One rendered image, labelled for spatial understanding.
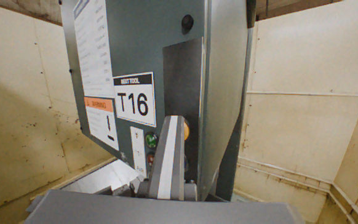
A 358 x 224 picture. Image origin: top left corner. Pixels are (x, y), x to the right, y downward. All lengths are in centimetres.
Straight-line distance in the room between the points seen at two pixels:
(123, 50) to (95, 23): 11
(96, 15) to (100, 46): 5
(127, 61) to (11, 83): 122
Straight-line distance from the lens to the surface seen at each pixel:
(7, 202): 159
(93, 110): 33
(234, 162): 93
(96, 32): 28
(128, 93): 18
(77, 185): 161
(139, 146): 19
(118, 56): 20
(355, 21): 131
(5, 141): 141
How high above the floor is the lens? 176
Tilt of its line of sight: 12 degrees down
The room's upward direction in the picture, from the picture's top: straight up
